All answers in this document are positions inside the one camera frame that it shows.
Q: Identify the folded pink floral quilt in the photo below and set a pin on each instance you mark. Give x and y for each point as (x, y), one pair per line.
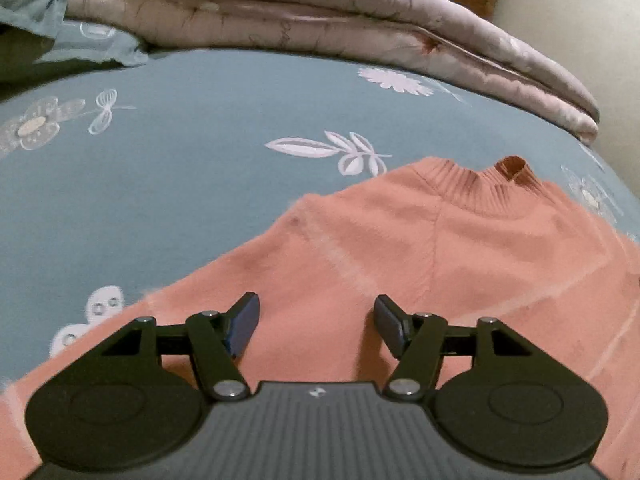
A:
(325, 15)

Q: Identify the pink striped knit sweater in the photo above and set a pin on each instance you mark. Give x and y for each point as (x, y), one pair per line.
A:
(400, 250)

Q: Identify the teal pillow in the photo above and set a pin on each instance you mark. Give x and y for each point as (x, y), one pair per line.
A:
(35, 5)

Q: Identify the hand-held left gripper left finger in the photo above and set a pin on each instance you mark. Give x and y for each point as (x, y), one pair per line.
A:
(246, 322)

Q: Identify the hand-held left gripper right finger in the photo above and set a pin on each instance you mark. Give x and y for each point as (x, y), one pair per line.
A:
(387, 325)

